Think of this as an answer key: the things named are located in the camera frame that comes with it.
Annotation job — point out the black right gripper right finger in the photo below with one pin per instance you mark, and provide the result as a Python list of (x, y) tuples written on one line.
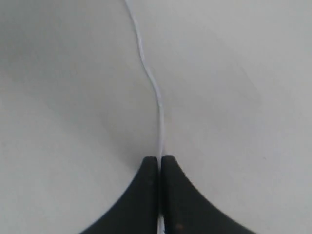
[(186, 210)]

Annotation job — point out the white wired earphones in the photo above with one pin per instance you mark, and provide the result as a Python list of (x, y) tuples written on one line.
[(153, 82)]

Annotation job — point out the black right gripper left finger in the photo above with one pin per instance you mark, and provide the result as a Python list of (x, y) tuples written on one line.
[(136, 211)]

